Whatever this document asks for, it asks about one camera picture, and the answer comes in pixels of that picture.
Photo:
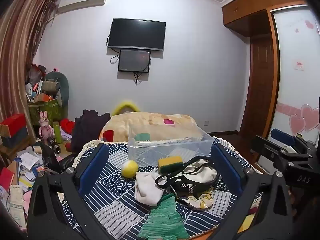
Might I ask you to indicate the large wall television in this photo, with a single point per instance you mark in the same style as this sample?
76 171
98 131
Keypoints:
137 33

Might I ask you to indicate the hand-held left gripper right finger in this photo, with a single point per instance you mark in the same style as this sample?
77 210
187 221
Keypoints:
225 166

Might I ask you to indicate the wall socket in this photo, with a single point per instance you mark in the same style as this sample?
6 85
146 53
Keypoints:
206 123

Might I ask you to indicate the white air conditioner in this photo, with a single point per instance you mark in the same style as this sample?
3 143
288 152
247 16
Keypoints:
82 1

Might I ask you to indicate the wooden wardrobe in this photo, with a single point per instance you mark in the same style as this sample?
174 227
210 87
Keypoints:
245 7

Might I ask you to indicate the red box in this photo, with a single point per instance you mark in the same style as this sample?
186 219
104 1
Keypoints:
13 122

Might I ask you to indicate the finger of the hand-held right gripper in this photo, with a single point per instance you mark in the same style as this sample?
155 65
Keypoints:
272 152
283 135

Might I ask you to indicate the green box of clutter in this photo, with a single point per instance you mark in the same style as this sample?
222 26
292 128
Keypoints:
46 111

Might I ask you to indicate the clear plastic storage box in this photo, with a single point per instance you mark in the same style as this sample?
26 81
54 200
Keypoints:
172 146

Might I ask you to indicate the white sock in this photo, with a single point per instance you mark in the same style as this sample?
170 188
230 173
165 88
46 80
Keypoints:
147 188

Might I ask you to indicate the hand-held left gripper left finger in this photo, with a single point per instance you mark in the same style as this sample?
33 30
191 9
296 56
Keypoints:
93 166

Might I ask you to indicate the dark clothes pile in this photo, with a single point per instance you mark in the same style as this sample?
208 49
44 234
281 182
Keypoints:
87 127

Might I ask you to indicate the beige patchwork quilt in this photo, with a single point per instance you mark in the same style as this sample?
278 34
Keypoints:
150 123

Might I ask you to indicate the black flashlight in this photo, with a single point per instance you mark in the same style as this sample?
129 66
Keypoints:
54 145

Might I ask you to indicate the pink rabbit figure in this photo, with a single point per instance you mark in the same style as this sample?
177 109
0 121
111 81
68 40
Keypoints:
45 126

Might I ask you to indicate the red plush item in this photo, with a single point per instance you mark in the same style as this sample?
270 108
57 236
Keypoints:
67 125

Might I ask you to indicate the small wall monitor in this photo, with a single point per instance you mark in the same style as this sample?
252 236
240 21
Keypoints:
134 60

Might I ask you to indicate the pile of papers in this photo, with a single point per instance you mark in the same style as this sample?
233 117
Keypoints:
22 170

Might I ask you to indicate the yellow felt ball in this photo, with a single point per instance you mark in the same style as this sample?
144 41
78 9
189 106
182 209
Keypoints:
129 169

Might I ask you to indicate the blue patterned tablecloth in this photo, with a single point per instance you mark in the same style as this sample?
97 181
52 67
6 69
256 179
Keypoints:
120 200

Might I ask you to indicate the yellow green sponge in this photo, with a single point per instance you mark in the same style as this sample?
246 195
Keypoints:
170 164

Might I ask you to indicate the wooden door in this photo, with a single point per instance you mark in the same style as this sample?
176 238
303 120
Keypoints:
260 85

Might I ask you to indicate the green knitted glove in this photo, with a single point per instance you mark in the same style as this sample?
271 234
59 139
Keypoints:
163 217

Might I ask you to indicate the yellow floral cloth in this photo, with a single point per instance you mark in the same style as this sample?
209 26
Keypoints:
200 201

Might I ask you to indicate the brown striped curtain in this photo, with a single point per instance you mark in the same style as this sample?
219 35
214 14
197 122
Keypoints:
17 55

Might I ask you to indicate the green bottle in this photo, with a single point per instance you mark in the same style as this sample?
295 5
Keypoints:
57 132

